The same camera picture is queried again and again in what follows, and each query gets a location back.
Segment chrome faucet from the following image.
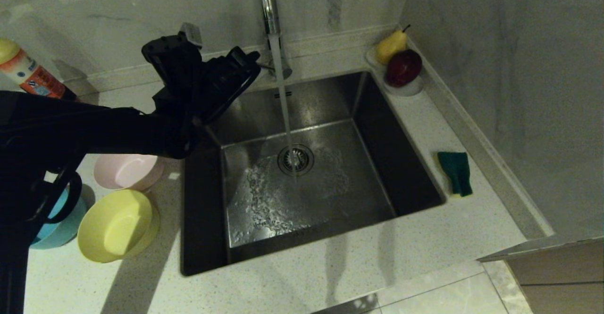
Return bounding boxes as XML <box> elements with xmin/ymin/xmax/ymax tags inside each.
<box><xmin>257</xmin><ymin>0</ymin><xmax>293</xmax><ymax>81</ymax></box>

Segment orange label detergent bottle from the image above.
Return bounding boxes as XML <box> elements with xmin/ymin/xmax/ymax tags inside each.
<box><xmin>0</xmin><ymin>39</ymin><xmax>79</xmax><ymax>101</ymax></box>

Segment blue plastic bowl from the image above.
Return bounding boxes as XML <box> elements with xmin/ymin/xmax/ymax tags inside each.
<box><xmin>31</xmin><ymin>182</ymin><xmax>88</xmax><ymax>250</ymax></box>

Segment green and yellow sponge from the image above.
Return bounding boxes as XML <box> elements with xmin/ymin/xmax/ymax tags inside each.
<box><xmin>436</xmin><ymin>151</ymin><xmax>473</xmax><ymax>197</ymax></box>

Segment metal sink drain strainer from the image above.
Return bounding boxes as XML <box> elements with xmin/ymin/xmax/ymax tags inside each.
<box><xmin>277</xmin><ymin>144</ymin><xmax>315</xmax><ymax>177</ymax></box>

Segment stainless steel sink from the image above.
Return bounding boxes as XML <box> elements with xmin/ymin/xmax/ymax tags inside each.
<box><xmin>181</xmin><ymin>71</ymin><xmax>445</xmax><ymax>277</ymax></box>

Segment running water stream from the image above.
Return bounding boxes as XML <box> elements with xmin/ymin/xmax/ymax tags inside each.
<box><xmin>269</xmin><ymin>34</ymin><xmax>299</xmax><ymax>182</ymax></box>

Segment pink plastic bowl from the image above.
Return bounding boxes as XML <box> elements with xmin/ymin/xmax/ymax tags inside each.
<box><xmin>93</xmin><ymin>153</ymin><xmax>166</xmax><ymax>192</ymax></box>

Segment yellow pear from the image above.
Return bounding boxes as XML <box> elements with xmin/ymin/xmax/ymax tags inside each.
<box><xmin>375</xmin><ymin>25</ymin><xmax>410</xmax><ymax>66</ymax></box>

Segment dark red apple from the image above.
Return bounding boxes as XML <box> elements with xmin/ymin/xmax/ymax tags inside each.
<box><xmin>386</xmin><ymin>50</ymin><xmax>422</xmax><ymax>88</ymax></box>

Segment yellow plastic bowl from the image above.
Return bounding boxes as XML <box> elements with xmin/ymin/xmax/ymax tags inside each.
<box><xmin>77</xmin><ymin>189</ymin><xmax>161</xmax><ymax>263</ymax></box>

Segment white fruit tray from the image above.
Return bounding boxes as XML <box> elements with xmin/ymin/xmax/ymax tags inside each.
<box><xmin>364</xmin><ymin>46</ymin><xmax>424</xmax><ymax>97</ymax></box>

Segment light wooden cabinet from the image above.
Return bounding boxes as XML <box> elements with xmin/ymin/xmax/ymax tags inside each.
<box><xmin>505</xmin><ymin>241</ymin><xmax>604</xmax><ymax>314</ymax></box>

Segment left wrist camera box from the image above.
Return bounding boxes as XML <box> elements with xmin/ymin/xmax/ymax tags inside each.
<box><xmin>178</xmin><ymin>22</ymin><xmax>204</xmax><ymax>49</ymax></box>

